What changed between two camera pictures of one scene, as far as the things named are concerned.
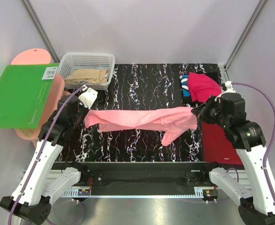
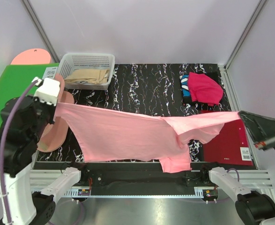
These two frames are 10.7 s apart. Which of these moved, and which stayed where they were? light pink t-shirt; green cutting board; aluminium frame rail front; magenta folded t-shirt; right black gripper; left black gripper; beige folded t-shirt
Moved: light pink t-shirt; left black gripper; right black gripper
Stayed: green cutting board; magenta folded t-shirt; aluminium frame rail front; beige folded t-shirt
